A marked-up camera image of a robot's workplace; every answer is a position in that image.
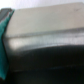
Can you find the black kcup holder drawer box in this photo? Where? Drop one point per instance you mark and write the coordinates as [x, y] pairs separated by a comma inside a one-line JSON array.
[[46, 45]]

